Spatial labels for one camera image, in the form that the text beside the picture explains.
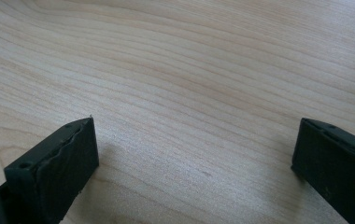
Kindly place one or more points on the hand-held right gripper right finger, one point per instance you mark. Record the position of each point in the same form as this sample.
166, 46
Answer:
337, 168

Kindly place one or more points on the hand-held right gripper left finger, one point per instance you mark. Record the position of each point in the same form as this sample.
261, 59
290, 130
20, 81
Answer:
54, 174

